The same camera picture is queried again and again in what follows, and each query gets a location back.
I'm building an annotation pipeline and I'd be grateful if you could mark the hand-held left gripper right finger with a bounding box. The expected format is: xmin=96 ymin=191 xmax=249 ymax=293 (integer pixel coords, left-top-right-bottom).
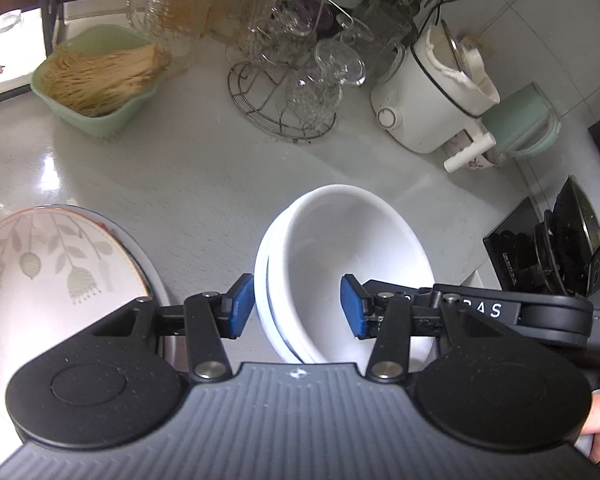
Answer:
xmin=340 ymin=274 xmax=482 ymax=381

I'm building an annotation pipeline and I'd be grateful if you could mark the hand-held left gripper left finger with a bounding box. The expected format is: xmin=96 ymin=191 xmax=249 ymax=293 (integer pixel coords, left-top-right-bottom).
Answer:
xmin=92 ymin=273 xmax=255 ymax=381

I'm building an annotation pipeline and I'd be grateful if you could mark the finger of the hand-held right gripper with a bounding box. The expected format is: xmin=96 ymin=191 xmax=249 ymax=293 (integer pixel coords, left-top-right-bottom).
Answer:
xmin=364 ymin=280 xmax=402 ymax=301

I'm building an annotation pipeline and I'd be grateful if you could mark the small pale blue bowl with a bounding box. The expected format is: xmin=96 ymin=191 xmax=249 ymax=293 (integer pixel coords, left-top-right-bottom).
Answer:
xmin=260 ymin=210 xmax=306 ymax=363

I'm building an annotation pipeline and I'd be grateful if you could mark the white ceramic bowl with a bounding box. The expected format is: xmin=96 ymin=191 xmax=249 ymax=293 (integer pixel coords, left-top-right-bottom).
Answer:
xmin=267 ymin=187 xmax=437 ymax=365

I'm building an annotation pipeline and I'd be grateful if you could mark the white plate with red flowers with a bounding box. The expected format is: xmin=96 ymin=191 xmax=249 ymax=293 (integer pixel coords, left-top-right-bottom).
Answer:
xmin=45 ymin=204 xmax=173 ymax=361

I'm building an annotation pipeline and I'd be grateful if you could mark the white plate with grey leaves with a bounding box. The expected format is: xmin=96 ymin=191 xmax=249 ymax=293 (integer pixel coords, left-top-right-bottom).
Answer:
xmin=0 ymin=206 xmax=152 ymax=441

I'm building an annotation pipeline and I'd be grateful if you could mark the black gas stove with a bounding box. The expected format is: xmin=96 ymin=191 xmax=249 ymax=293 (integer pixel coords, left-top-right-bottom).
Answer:
xmin=482 ymin=175 xmax=600 ymax=301

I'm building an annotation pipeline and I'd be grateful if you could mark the floral ceramic cup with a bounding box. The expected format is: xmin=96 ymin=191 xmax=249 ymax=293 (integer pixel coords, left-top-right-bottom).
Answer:
xmin=442 ymin=127 xmax=506 ymax=168

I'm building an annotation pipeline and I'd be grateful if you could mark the white electric cooker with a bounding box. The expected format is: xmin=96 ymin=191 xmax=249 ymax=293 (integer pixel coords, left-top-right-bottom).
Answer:
xmin=371 ymin=20 xmax=501 ymax=173

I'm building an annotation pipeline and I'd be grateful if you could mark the pale green kettle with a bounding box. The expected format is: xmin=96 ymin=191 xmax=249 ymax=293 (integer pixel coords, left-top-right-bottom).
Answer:
xmin=482 ymin=82 xmax=562 ymax=161

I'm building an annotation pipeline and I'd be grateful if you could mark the set of clear glass cups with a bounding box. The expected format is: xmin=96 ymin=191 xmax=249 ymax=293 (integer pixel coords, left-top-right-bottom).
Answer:
xmin=235 ymin=0 xmax=368 ymax=133

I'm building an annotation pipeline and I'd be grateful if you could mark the green plastic basket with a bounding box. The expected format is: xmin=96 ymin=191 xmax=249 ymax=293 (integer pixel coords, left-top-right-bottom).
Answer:
xmin=30 ymin=27 xmax=162 ymax=140

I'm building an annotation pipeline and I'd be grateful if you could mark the clear glass pitcher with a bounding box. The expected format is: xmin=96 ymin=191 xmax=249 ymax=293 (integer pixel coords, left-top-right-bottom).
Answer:
xmin=350 ymin=0 xmax=416 ymax=91

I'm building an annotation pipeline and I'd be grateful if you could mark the bundle of bamboo sticks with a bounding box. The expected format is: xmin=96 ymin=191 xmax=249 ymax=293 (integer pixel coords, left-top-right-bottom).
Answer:
xmin=42 ymin=44 xmax=173 ymax=117

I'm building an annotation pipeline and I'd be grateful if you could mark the purple glass cup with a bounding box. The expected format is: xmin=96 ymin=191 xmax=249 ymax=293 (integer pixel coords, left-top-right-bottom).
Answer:
xmin=280 ymin=0 xmax=342 ymax=36

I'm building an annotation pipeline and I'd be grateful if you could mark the textured glass mug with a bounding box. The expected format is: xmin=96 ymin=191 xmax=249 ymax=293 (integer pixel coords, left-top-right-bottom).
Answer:
xmin=127 ymin=0 xmax=216 ymax=68

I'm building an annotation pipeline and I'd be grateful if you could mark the white drain tray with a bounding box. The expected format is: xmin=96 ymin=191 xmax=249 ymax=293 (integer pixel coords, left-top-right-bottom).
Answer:
xmin=0 ymin=5 xmax=146 ymax=111

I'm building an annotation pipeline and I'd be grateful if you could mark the clear drinking glass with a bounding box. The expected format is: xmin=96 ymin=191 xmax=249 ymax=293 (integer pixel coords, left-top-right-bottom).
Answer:
xmin=0 ymin=10 xmax=23 ymax=37

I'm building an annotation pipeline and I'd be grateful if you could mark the round wire cup rack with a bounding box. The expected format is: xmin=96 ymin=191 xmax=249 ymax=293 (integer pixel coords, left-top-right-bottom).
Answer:
xmin=226 ymin=60 xmax=338 ymax=140

